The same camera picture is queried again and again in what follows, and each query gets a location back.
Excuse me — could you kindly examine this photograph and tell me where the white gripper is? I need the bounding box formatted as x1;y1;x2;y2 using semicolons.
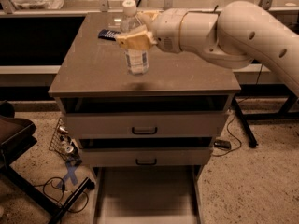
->
116;8;188;53

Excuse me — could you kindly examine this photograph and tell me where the clear plastic water bottle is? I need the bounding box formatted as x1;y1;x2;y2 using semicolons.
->
120;0;149;76

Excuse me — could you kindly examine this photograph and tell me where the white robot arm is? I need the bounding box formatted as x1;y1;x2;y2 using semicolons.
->
116;1;299;96

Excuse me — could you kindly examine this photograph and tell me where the upper grey drawer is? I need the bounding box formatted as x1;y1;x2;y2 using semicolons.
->
62;112;228;139

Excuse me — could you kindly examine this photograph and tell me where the grey drawer cabinet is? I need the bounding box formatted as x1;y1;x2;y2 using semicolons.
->
48;10;242;224

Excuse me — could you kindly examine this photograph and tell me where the middle grey drawer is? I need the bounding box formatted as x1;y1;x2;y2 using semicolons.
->
79;147;212;167

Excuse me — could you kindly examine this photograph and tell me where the open bottom grey drawer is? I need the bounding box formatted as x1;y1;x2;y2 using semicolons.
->
90;166;204;224

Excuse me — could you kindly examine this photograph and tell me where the black power adapter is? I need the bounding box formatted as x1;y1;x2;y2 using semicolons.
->
214;140;231;150

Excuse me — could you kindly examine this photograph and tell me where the dark chair left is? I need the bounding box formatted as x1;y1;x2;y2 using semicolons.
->
0;101;59;216

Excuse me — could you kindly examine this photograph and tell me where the black floor cable right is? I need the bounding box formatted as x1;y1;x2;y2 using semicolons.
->
212;112;243;158

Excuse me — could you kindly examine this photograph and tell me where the black floor cable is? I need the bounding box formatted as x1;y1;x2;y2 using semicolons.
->
33;176;90;214
212;112;243;158

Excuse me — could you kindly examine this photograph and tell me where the wire basket with cans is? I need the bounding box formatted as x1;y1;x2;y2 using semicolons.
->
49;119;80;161

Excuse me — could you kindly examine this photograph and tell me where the black floor cable left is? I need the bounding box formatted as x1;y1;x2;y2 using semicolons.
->
33;176;90;214

